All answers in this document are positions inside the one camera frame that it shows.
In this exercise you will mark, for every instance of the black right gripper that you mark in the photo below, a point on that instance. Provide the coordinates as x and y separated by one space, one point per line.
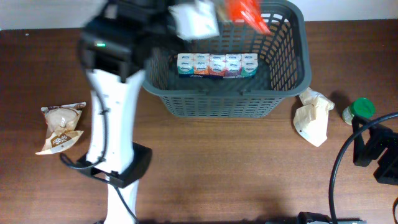
382 143

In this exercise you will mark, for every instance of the orange spaghetti packet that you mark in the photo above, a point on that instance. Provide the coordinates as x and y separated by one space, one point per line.
248 11

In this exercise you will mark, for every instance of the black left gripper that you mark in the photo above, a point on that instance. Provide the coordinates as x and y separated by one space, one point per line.
165 9

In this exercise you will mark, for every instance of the crumpled cream plastic bag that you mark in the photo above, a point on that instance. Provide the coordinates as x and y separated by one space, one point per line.
311 119

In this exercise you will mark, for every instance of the brown white snack bag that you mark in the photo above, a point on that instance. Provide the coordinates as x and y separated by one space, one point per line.
61 123

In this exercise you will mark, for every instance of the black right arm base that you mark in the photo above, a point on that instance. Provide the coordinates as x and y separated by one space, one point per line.
313 218

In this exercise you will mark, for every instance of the multicolour tissue pocket pack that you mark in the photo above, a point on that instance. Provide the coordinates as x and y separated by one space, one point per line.
217 65

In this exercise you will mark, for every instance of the green lidded small jar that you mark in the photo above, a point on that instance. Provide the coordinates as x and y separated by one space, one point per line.
361 107

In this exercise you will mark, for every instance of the grey plastic mesh basket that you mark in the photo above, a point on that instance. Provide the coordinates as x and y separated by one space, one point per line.
284 69

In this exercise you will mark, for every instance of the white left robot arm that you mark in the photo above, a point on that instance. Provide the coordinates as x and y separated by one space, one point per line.
115 49

